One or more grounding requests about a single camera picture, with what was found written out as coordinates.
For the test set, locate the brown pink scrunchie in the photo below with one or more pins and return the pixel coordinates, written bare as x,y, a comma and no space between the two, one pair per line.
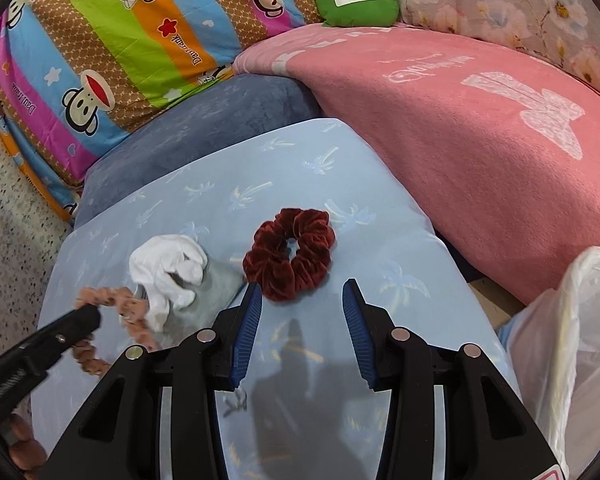
131,311

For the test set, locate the left human hand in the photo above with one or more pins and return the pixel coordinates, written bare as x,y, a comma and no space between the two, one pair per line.
27,453

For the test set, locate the pink blanket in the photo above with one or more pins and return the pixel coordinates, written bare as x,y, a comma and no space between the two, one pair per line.
501,150

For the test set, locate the colourful monkey print pillow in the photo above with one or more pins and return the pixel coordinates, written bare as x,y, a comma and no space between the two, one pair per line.
77,77

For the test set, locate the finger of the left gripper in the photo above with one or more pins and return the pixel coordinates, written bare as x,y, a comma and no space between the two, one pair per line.
60,335

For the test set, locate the grey cloth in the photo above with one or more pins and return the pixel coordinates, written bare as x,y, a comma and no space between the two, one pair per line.
220,284

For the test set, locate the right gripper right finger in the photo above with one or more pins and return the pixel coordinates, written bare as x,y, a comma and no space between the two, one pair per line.
394,359

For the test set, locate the blue-grey velvet pillow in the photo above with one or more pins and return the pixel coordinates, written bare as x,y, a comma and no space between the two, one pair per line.
227,113

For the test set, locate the green round check cushion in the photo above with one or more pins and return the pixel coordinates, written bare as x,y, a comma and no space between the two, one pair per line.
358,13

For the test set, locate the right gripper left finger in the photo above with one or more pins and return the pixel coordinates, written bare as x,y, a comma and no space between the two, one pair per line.
211,360

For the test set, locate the dark red velvet scrunchie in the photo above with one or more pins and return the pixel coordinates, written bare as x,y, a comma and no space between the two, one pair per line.
290,255

